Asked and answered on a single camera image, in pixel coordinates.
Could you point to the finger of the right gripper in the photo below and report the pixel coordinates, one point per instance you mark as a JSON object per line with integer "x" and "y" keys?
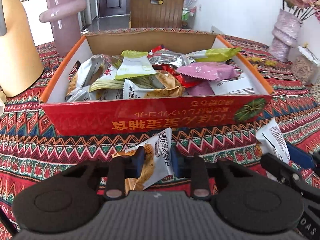
{"x": 303, "y": 159}
{"x": 288, "y": 176}

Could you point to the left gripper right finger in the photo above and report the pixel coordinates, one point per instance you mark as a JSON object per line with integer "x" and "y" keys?
{"x": 193, "y": 168}

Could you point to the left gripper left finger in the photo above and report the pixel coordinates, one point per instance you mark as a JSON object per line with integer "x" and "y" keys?
{"x": 121, "y": 168}

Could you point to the white oat crisp snack packet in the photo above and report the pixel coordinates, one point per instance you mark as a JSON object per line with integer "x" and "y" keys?
{"x": 157, "y": 161}

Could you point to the red silver snack bag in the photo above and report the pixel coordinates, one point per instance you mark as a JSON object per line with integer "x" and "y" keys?
{"x": 161, "y": 55}

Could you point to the red orange cardboard box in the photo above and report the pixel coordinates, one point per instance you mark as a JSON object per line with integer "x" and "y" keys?
{"x": 141, "y": 115}

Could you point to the glass jar with white lid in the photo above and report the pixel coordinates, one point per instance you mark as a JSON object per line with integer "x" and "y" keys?
{"x": 306, "y": 66}

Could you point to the purple snack packet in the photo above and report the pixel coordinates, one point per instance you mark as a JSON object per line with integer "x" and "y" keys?
{"x": 202, "y": 89}

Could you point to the fallen yellow petals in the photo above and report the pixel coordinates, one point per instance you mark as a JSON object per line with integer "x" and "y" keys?
{"x": 257, "y": 61}

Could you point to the patterned red tablecloth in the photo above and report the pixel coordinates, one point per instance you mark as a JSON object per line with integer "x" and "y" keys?
{"x": 52, "y": 185}

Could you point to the green white snack packet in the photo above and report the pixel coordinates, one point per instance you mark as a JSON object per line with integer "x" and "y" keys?
{"x": 135, "y": 64}

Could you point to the pink flat snack packet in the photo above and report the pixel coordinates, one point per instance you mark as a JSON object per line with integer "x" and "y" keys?
{"x": 211, "y": 71}

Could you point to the textured pink ceramic vase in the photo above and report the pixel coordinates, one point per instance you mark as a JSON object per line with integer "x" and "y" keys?
{"x": 285, "y": 35}

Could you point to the yellow thermos jug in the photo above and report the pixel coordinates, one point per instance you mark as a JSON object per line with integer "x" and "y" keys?
{"x": 20, "y": 62}

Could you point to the dried pink roses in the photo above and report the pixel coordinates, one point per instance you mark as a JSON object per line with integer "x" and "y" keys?
{"x": 302, "y": 9}

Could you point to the brown wooden chair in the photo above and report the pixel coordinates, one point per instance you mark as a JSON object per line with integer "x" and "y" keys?
{"x": 156, "y": 13}

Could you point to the pink glossy ring vase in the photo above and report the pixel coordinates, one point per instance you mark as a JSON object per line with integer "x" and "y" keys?
{"x": 63, "y": 18}

